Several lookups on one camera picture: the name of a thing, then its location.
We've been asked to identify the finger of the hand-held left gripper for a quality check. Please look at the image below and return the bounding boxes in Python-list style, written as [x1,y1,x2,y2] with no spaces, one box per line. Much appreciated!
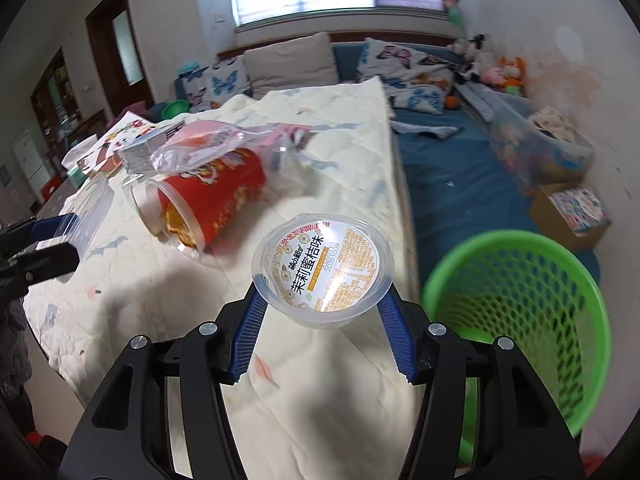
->
[0,242,81,288]
[0,214,78,261]

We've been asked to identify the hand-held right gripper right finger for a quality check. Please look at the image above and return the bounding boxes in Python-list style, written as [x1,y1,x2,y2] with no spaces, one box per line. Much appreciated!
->
[375,290,586,480]

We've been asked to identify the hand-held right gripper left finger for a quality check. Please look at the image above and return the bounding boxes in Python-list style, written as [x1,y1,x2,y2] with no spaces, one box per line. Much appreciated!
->
[59,287,268,480]

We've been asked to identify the clear plastic container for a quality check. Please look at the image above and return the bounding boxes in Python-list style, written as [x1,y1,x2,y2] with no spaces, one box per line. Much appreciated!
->
[62,175,115,256]

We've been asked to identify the green mesh plastic basket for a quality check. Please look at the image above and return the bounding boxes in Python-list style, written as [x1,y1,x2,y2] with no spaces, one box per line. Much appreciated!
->
[422,230,612,466]

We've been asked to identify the clear plastic jelly cup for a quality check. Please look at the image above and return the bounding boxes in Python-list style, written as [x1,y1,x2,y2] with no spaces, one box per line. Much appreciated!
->
[251,214,396,331]

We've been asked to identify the red paper noodle cup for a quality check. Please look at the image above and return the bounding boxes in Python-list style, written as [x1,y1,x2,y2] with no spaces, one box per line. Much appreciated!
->
[124,152,268,261]

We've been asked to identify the white cabinet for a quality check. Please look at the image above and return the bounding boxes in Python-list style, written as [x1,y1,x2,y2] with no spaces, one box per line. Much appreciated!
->
[11,130,51,206]

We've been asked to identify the printed picture book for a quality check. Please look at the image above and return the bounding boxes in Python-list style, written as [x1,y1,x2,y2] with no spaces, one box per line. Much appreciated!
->
[77,112,161,176]

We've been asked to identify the silver foil box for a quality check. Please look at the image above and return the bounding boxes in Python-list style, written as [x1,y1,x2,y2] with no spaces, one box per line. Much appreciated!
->
[116,121,187,173]

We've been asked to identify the dark wooden shelf cabinet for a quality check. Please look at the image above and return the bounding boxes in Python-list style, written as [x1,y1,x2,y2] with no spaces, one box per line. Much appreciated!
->
[30,47,83,141]

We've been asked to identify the blue bed sheet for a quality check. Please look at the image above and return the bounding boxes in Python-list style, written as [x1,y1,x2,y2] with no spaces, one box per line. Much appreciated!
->
[332,42,601,311]

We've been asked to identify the brown wooden door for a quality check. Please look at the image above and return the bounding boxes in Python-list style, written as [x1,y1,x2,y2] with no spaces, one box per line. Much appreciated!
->
[85,0,153,121]

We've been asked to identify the clear plastic bag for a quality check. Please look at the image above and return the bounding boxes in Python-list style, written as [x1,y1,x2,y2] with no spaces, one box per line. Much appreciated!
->
[150,122,312,196]

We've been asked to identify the pink plastic wrapper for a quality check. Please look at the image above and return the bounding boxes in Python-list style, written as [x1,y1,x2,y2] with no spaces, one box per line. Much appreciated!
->
[170,119,311,161]

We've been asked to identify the cream printed blanket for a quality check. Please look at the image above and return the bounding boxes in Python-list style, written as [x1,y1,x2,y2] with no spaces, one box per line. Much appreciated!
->
[22,76,426,480]

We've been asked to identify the cardboard box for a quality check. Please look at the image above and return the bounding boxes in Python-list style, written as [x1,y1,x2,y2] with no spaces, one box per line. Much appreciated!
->
[529,183,613,253]

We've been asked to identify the white cloth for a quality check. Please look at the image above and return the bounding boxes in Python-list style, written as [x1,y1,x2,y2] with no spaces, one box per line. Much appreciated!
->
[390,120,458,140]

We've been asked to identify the clear plastic storage bin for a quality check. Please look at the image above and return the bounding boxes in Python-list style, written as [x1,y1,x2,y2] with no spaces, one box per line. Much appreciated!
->
[487,95,596,196]

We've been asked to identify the small butterfly print pillow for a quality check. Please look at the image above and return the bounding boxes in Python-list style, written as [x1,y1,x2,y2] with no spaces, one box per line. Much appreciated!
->
[181,55,253,113]

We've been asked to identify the printed packets in box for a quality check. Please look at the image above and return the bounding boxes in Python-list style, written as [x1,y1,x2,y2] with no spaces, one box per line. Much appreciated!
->
[550,187,612,233]

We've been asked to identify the white keyboard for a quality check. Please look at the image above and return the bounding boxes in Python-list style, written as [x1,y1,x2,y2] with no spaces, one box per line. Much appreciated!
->
[455,82,497,122]

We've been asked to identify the patterned cloth in bin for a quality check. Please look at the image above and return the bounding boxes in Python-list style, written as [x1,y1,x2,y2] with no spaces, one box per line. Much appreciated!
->
[530,106,576,138]

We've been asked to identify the large butterfly print pillow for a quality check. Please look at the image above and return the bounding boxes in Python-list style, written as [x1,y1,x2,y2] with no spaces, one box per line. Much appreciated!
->
[356,37,466,116]

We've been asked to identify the beige pillow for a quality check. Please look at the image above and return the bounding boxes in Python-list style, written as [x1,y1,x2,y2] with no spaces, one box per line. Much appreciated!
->
[243,32,341,100]

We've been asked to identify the orange plush toy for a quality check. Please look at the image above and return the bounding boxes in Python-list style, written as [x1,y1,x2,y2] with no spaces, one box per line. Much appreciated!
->
[495,57,528,96]

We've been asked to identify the black white plush toy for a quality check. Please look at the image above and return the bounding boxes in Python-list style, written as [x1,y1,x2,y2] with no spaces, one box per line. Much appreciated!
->
[450,34,488,81]

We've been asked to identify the green pink hanging decoration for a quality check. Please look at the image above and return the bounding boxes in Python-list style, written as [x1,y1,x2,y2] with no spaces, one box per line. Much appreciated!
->
[437,0,466,31]

